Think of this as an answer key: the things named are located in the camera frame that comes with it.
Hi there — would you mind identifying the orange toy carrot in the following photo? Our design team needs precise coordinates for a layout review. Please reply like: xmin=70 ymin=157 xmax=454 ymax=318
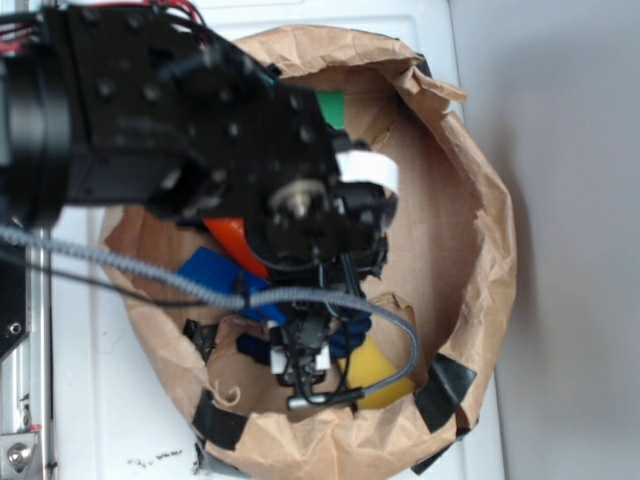
xmin=204 ymin=218 xmax=269 ymax=279

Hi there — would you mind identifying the silver metal rail frame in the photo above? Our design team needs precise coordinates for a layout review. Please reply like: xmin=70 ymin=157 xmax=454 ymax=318
xmin=1 ymin=240 xmax=57 ymax=479

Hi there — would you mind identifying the grey braided cable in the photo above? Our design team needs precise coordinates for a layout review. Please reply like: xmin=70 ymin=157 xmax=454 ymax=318
xmin=0 ymin=223 xmax=420 ymax=404

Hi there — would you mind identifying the dark blue rope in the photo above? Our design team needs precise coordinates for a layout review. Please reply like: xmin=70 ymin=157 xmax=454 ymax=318
xmin=235 ymin=314 xmax=374 ymax=366

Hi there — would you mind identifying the white plastic tray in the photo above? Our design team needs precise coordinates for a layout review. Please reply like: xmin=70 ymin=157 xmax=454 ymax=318
xmin=48 ymin=0 xmax=507 ymax=480

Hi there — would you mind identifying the yellow sponge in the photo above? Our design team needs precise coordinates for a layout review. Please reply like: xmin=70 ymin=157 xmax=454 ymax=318
xmin=346 ymin=335 xmax=415 ymax=410

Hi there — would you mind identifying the blue sponge pad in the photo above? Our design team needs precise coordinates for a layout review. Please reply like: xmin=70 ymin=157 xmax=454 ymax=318
xmin=177 ymin=247 xmax=286 ymax=325

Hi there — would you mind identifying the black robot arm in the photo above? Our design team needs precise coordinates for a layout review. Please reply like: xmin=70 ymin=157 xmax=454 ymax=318
xmin=1 ymin=2 xmax=398 ymax=409

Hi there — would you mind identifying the brown paper bag bin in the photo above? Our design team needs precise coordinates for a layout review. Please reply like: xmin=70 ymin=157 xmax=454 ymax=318
xmin=109 ymin=25 xmax=517 ymax=479

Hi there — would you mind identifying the green wooden block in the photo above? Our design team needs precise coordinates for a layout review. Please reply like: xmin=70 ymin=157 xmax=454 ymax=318
xmin=316 ymin=91 xmax=345 ymax=129

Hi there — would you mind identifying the thin black cable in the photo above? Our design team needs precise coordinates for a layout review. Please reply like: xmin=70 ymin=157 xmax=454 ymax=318
xmin=0 ymin=248 xmax=251 ymax=308

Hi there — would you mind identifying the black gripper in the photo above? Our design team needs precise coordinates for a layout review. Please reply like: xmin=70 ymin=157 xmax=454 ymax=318
xmin=268 ymin=252 xmax=370 ymax=409

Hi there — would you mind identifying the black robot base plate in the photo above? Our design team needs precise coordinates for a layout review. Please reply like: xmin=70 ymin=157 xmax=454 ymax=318
xmin=0 ymin=240 xmax=30 ymax=362

